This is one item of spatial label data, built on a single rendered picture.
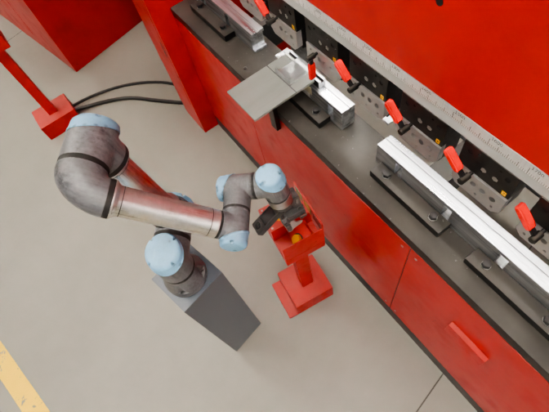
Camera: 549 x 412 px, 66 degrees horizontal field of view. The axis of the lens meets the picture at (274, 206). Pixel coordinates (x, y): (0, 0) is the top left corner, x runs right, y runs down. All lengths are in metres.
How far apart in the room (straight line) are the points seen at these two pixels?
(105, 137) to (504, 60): 0.85
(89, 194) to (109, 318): 1.53
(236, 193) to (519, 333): 0.85
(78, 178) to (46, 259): 1.84
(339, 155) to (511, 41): 0.79
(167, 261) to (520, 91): 0.98
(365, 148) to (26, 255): 2.13
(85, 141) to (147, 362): 1.49
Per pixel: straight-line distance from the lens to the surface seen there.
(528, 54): 0.87
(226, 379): 2.21
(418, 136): 1.20
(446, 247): 1.39
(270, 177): 1.12
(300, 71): 1.61
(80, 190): 1.03
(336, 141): 1.56
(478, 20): 0.90
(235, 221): 1.10
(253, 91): 1.58
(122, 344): 2.43
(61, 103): 3.34
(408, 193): 1.42
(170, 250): 1.31
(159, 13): 2.27
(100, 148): 1.08
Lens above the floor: 2.13
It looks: 61 degrees down
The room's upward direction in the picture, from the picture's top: 17 degrees counter-clockwise
